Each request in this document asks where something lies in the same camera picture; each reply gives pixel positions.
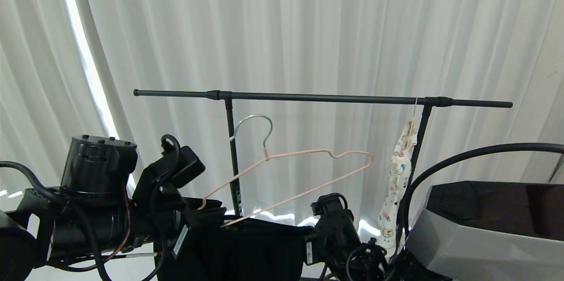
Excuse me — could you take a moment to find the cream printed garment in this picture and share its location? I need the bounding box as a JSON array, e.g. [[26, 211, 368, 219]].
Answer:
[[378, 119, 418, 251]]

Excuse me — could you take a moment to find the black t-shirt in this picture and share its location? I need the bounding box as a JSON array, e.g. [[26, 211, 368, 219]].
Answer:
[[156, 217, 309, 281]]

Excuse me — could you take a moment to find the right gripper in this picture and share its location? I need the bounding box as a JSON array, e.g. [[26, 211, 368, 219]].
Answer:
[[303, 219, 362, 273]]

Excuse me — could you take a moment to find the white curtain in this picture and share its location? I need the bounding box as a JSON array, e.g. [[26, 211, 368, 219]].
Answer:
[[0, 0, 564, 237]]

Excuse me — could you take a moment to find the black clothes rack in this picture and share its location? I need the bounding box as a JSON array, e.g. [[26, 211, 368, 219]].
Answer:
[[134, 89, 513, 246]]

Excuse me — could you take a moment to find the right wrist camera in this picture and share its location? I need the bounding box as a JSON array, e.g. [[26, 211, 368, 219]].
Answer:
[[311, 192, 353, 224]]

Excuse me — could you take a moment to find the black cable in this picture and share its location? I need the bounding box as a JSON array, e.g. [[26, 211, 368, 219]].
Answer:
[[394, 142, 564, 268], [0, 161, 111, 281]]

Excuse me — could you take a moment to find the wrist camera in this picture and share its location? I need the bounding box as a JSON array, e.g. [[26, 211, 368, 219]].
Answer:
[[311, 192, 353, 224], [132, 144, 206, 211]]

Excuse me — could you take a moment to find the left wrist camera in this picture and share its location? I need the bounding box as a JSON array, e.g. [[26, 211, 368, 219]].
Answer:
[[132, 144, 206, 211]]

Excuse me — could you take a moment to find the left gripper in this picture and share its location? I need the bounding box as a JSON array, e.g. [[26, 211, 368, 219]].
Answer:
[[132, 198, 227, 259]]

